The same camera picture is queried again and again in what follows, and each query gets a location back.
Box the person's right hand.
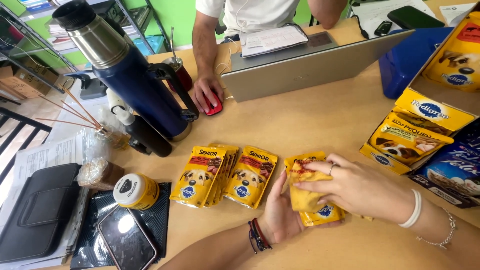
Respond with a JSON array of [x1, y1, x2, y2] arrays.
[[292, 152, 409, 224]]

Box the person's left hand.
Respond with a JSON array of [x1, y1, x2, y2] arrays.
[[258, 169, 305, 245]]

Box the yellow cleaning cloth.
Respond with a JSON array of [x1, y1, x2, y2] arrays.
[[289, 159, 335, 213]]

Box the yellow dog food pouch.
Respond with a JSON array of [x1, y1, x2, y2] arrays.
[[223, 145, 278, 209], [284, 151, 346, 227]]

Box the white wrist band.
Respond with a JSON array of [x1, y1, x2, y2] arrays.
[[398, 188, 423, 229]]

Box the yellow pouch with spotted dog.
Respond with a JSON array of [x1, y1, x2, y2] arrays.
[[368, 112, 455, 166]]

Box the stack of yellow pet pouches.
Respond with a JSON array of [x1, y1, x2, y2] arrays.
[[169, 143, 240, 209]]

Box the blue cat food carton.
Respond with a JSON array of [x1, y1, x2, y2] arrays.
[[408, 119, 480, 209]]

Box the yellow cardboard display carton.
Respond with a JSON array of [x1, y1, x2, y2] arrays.
[[359, 2, 480, 176]]

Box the dark patterned foil bag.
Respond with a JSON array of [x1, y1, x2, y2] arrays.
[[70, 182, 172, 269]]

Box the red computer mouse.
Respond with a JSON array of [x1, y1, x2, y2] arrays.
[[202, 91, 224, 116]]

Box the silver laptop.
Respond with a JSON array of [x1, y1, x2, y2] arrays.
[[220, 28, 415, 103]]

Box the blue metal cash box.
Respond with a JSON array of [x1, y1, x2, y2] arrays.
[[378, 26, 455, 100]]

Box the yellow jar with white lid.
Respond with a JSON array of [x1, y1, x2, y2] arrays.
[[113, 172, 160, 211]]

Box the black pump bottle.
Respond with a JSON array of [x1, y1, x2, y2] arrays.
[[106, 88, 173, 158]]

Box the black car key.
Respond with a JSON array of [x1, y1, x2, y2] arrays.
[[374, 20, 393, 37]]

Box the red mate cup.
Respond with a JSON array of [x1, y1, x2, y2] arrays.
[[162, 56, 193, 94]]

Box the spiral notebook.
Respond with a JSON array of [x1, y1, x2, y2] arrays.
[[240, 23, 310, 58]]

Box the white paper sheets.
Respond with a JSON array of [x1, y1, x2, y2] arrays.
[[351, 0, 438, 39]]

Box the black phone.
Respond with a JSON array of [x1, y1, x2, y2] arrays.
[[387, 5, 446, 30]]

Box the clear plastic bag with crumbs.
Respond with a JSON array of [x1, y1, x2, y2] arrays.
[[77, 127, 125, 190]]

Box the glass reed diffuser with sticks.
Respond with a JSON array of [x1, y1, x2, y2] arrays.
[[35, 84, 131, 151]]

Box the white printed paper slip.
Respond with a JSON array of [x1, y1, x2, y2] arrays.
[[439, 2, 478, 27]]

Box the metal drinking straw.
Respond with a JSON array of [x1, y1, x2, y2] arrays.
[[169, 26, 178, 65]]

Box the blue steel thermos flask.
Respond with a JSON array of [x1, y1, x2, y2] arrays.
[[52, 0, 200, 142]]

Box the pile of paper documents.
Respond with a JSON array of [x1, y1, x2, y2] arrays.
[[0, 129, 91, 270]]

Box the black leather case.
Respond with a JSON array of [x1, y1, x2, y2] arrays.
[[0, 163, 82, 264]]

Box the brown cardboard box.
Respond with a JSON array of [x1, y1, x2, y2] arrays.
[[0, 55, 60, 100]]

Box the grey metal shelf rack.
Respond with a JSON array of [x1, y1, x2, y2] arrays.
[[0, 0, 170, 94]]

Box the dark thread wrist bracelets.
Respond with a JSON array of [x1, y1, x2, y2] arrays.
[[247, 217, 273, 255]]

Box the silver chain bracelet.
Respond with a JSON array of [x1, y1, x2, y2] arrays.
[[415, 208, 457, 250]]

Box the smartphone with rose frame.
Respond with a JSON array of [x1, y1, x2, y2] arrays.
[[96, 206, 158, 270]]

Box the white earphone cable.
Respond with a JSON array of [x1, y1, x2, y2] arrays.
[[214, 0, 251, 76]]

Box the black cable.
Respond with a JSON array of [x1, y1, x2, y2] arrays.
[[352, 14, 371, 40]]

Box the black metal chair frame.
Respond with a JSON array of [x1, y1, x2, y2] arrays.
[[0, 95, 53, 185]]

